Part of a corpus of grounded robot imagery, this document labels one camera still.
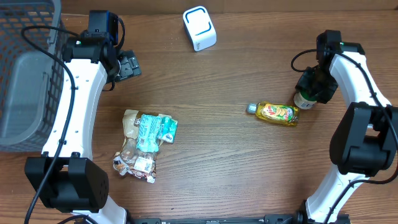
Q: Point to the dark grey plastic basket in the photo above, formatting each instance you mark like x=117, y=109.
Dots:
x=31, y=82

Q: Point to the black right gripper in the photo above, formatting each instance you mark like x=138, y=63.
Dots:
x=324, y=96

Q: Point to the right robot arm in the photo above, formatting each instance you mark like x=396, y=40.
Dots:
x=365, y=141

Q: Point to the white barcode scanner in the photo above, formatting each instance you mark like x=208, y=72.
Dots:
x=199, y=28

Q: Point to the teal wet wipes pack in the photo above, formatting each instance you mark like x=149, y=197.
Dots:
x=147, y=140

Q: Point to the teal tissue pack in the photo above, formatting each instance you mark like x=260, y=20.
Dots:
x=168, y=129

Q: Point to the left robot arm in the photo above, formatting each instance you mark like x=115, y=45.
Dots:
x=64, y=176

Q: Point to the green lidded cup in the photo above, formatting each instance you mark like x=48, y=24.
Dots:
x=303, y=103

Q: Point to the beige brown snack bag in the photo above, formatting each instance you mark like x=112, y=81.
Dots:
x=130, y=159

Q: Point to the yellow drink bottle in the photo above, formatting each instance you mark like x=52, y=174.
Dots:
x=274, y=113

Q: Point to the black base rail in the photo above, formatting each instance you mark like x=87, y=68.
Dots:
x=267, y=219

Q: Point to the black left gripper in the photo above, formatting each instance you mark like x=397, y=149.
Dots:
x=130, y=65

